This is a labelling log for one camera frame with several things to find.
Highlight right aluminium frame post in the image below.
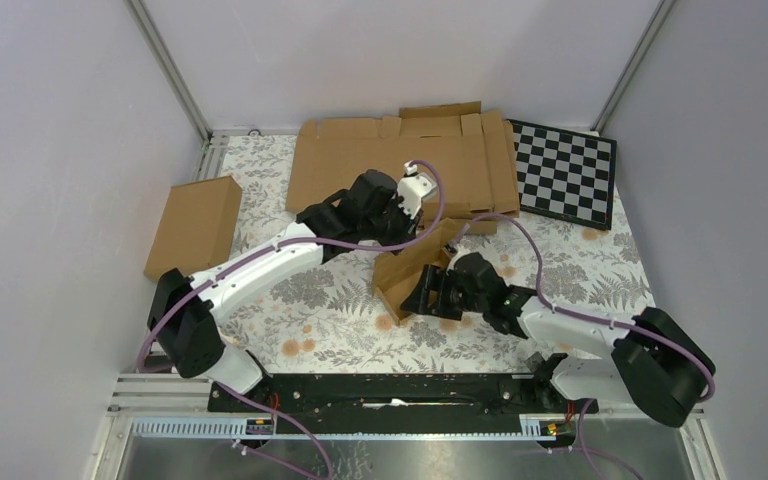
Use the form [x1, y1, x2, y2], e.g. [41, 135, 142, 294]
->
[590, 0, 678, 133]

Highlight black white checkerboard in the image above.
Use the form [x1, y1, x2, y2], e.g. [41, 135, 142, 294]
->
[510, 120, 618, 231]

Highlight floral patterned table mat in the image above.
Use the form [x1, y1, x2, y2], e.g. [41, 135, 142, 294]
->
[216, 135, 654, 373]

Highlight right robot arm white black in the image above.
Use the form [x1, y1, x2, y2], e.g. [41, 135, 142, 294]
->
[400, 252, 716, 428]

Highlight folded brown cardboard box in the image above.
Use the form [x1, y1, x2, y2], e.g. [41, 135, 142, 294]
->
[143, 176, 242, 282]

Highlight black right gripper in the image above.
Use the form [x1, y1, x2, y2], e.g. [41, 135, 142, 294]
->
[400, 264, 488, 322]

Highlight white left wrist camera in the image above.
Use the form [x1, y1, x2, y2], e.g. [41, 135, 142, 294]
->
[396, 163, 438, 219]

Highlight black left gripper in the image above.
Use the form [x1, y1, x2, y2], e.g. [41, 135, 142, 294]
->
[361, 191, 424, 256]

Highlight left aluminium frame post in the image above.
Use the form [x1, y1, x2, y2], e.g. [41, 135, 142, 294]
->
[124, 0, 212, 144]

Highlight stack of flat cardboard blanks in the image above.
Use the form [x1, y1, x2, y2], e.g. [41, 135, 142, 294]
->
[285, 102, 520, 219]

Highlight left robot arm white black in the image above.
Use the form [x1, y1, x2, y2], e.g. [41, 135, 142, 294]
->
[138, 160, 443, 411]

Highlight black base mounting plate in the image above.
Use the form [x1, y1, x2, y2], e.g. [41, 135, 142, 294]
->
[245, 373, 598, 437]

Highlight aluminium frame post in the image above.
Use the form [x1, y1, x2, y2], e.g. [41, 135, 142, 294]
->
[124, 0, 212, 144]
[590, 0, 678, 133]

